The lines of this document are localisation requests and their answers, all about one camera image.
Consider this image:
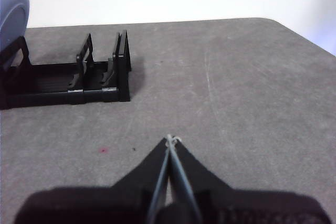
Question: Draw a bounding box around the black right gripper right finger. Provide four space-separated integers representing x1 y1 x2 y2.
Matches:
170 138 333 224

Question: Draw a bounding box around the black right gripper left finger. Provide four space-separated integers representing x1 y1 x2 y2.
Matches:
15 135 171 224

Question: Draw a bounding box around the blue round plate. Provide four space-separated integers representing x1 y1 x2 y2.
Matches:
0 0 30 53

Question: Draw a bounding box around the black plate rack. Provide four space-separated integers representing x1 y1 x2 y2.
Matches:
0 29 132 111

